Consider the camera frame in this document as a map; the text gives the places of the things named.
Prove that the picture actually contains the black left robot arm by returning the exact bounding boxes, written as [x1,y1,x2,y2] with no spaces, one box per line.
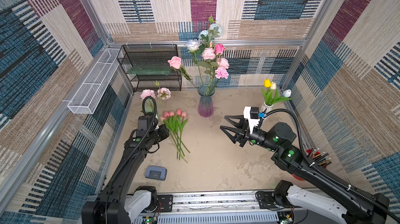
[81,109,169,224]

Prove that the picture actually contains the green mat on shelf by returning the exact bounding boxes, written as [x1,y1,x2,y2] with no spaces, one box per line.
[127,65,173,75]

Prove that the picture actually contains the pencils in red cup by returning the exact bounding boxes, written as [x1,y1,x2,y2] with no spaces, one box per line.
[306,148,332,168]

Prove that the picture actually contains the white ribbed vase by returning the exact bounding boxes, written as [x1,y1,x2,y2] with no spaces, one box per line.
[260,103,273,114]

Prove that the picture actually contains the purple glass vase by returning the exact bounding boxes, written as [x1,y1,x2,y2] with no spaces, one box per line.
[197,85,215,118]

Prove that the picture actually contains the pink peony stem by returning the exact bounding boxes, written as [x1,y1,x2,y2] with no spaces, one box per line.
[140,81,171,121]

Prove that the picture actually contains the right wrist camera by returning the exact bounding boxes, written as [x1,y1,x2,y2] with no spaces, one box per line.
[243,106,266,133]

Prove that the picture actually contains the pink tulip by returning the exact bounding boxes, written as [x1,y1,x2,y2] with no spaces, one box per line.
[168,110,191,154]
[175,109,184,160]
[164,111,187,162]
[181,111,190,162]
[160,116,178,150]

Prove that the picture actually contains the grey blue small case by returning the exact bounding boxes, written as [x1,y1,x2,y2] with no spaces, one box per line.
[145,166,168,181]

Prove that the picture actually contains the white tulip bud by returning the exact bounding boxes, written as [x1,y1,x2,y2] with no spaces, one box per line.
[283,89,292,98]

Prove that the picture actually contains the cream white tulip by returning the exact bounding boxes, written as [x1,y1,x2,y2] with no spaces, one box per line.
[270,82,277,90]

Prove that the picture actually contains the yellow tulip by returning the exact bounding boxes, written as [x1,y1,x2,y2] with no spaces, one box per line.
[264,79,272,88]

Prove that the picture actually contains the white wire mesh basket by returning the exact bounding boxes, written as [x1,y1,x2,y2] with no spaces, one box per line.
[68,49,120,114]

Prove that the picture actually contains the pink rose bouquet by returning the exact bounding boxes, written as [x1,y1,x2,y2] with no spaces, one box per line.
[168,16,229,97]

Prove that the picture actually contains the black wire shelf rack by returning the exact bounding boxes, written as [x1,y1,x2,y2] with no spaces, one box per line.
[117,44,182,92]

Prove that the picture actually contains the red cup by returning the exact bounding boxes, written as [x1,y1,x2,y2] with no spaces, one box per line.
[292,148,327,181]

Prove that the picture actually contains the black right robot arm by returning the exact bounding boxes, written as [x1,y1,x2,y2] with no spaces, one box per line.
[220,106,400,224]

